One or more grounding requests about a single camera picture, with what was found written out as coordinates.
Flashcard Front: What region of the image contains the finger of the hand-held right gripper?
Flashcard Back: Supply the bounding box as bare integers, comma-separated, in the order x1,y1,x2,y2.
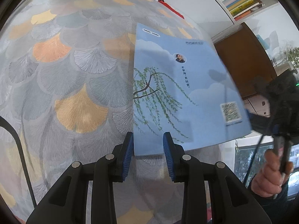
244,109,275,135

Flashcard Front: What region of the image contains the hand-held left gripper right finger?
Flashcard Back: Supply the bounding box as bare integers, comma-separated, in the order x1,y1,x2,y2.
163,132,273,224

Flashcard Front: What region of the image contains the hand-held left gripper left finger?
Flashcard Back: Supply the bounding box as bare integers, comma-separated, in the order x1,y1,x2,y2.
26,132,134,224

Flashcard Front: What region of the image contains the light blue willow book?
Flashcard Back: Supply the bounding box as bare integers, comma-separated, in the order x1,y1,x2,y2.
133,23,253,156

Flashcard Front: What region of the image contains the person's right forearm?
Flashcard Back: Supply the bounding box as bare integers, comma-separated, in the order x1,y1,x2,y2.
251,184,295,224

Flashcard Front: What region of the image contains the person's right hand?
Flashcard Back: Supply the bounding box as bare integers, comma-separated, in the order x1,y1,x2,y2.
251,149,294,197

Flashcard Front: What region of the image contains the white drawer unit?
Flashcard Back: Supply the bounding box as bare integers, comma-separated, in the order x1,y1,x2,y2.
243,93,271,117

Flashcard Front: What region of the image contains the potted plant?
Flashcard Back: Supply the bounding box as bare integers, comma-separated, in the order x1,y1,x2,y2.
284,45,299,69

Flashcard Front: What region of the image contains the brown wooden cabinet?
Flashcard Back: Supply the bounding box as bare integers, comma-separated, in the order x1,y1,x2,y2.
213,22,279,99

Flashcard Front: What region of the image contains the pale blue box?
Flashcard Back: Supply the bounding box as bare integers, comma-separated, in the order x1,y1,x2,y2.
256,34,281,52

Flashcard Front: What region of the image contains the grey ginkgo patterned tablecloth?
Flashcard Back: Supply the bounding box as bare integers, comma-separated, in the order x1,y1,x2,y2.
0,0,234,224

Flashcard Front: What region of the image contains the white bookshelf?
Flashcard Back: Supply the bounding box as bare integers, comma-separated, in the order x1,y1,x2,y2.
164,0,281,39

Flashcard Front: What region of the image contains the red tassel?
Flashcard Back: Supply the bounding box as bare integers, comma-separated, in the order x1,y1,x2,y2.
149,0,185,19

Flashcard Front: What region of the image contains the black cable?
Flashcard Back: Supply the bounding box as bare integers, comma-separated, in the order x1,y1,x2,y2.
243,134,265,185
0,116,38,207

